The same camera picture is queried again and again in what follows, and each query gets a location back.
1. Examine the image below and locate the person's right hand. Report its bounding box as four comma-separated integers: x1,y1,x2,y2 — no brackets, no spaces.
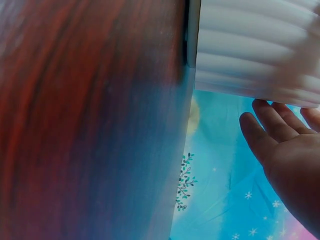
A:
239,98,320,240

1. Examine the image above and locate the white ribbed plastic pot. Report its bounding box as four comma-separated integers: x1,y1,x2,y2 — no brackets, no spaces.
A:
194,0,320,110

